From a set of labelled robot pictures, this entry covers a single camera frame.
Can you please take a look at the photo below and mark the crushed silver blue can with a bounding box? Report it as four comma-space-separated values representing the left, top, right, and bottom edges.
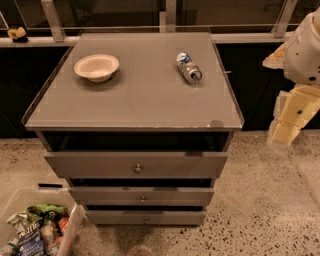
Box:
176, 52, 202, 85

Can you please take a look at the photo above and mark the grey top drawer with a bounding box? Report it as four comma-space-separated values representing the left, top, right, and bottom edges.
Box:
45, 151, 227, 178

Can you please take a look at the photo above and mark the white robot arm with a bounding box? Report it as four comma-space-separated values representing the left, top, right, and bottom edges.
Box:
262, 8, 320, 148

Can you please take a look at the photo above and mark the orange snack packet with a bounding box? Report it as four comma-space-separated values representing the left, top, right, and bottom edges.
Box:
55, 216, 69, 236

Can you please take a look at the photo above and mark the grey middle drawer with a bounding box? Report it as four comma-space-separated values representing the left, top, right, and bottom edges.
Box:
70, 187, 214, 206

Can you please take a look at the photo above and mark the small yellow black object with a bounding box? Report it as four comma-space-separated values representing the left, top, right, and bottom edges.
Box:
7, 27, 28, 43

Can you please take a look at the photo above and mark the white paper bowl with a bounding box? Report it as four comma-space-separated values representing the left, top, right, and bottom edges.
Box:
74, 54, 120, 83

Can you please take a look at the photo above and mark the clear plastic bin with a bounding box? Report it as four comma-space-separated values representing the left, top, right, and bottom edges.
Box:
0, 188, 83, 256

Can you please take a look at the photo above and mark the grey drawer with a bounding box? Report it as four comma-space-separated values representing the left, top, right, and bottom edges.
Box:
70, 187, 214, 206
86, 210, 206, 226
45, 151, 227, 178

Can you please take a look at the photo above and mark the grey bottom drawer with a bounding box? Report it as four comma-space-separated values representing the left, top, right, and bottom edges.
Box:
86, 210, 206, 226

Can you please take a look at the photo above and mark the blue snack bag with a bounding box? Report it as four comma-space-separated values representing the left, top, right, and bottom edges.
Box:
18, 222, 44, 256

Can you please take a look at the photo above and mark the grey drawer cabinet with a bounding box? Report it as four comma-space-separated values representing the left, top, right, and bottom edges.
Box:
23, 33, 244, 212

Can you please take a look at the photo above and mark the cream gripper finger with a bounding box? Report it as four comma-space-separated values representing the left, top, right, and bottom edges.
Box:
267, 119, 281, 145
279, 124, 300, 145

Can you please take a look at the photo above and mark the metal window railing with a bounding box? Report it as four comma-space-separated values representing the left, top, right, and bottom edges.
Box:
0, 0, 320, 48

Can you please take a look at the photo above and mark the green snack bag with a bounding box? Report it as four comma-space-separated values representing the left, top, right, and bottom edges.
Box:
27, 204, 68, 220

